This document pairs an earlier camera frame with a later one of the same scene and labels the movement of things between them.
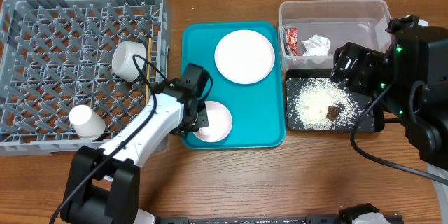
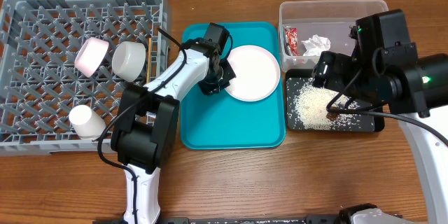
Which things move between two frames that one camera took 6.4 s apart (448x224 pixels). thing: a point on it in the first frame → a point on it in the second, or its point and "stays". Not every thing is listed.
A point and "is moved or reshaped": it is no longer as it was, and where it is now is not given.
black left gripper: x=203 y=120 → x=209 y=87
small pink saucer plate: x=220 y=122 → x=89 y=55
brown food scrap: x=332 y=113 stays
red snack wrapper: x=290 y=41 stays
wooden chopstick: x=148 y=68 stays
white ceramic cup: x=86 y=124 stays
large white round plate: x=244 y=57 is moved or reshaped
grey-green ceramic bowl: x=122 y=64 stays
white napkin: x=316 y=45 stays
